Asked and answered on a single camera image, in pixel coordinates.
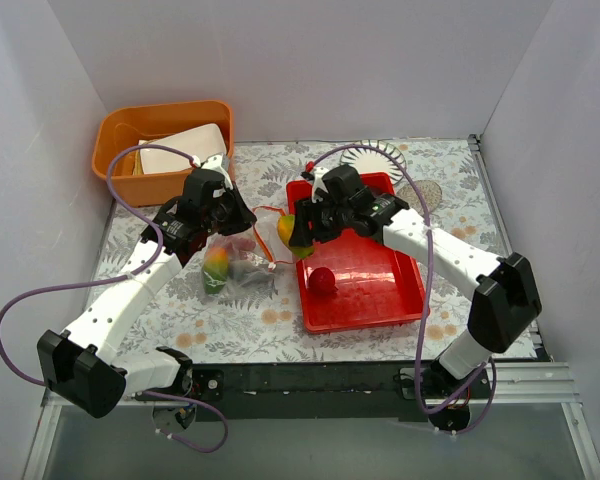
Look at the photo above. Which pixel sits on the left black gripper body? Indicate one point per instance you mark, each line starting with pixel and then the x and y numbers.
pixel 235 214

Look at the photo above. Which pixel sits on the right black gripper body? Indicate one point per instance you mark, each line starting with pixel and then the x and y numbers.
pixel 309 225

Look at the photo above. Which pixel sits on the yellow orange mango toy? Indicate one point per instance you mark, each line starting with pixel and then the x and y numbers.
pixel 285 226

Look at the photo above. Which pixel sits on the purple grape bunch toy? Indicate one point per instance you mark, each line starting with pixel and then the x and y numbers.
pixel 239 244

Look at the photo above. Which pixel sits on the green orange mango toy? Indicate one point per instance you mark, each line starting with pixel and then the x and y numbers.
pixel 215 270

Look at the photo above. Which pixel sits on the clear zip top bag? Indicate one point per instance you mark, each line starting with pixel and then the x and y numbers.
pixel 269 248

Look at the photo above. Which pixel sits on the red apple toy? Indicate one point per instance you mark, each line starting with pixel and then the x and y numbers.
pixel 322 282

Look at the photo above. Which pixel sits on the grey fish toy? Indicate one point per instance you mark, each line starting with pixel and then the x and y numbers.
pixel 245 274

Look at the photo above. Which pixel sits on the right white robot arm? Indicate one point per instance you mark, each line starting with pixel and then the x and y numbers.
pixel 502 290

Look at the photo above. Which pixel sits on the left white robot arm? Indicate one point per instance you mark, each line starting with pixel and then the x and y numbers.
pixel 82 363

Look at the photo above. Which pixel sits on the striped round plate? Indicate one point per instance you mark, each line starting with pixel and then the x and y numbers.
pixel 376 156

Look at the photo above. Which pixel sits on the yellow item in tub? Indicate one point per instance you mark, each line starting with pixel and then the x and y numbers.
pixel 133 164

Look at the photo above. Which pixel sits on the red plastic tray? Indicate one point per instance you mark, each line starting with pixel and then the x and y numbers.
pixel 375 286

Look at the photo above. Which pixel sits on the white rectangular dish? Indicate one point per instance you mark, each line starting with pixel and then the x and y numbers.
pixel 201 142

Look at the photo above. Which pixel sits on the speckled grey round dish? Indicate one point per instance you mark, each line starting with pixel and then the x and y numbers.
pixel 429 190

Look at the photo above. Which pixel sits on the orange plastic tub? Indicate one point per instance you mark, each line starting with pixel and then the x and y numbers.
pixel 125 127

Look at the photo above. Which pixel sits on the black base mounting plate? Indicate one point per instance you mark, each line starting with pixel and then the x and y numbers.
pixel 339 390

